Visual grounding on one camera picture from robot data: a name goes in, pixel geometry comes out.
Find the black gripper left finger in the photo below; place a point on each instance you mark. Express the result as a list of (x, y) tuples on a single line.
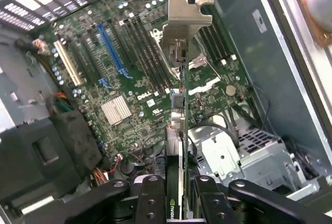
[(153, 203)]

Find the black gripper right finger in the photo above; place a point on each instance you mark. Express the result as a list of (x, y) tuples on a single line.
[(215, 208)]

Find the silver metal drive cage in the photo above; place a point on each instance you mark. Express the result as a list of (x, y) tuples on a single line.
[(225, 156)]

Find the silver chipset heatsink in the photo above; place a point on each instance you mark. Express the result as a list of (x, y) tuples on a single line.
[(115, 110)]

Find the black fan shroud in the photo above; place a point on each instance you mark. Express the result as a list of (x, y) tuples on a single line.
[(52, 151)]

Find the round coin cell battery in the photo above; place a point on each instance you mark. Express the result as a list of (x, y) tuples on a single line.
[(230, 90)]

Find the green motherboard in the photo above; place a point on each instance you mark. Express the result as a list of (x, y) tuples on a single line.
[(135, 78)]

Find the open black PC case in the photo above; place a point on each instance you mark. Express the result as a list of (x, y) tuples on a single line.
[(259, 66)]

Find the blue expansion slot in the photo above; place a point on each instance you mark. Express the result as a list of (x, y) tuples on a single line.
[(110, 50)]

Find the white expansion slot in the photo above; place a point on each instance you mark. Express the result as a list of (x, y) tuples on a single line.
[(67, 63)]

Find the short black expansion slot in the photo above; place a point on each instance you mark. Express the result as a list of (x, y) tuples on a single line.
[(94, 36)]

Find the white power connector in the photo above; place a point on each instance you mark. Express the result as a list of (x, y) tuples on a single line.
[(41, 47)]

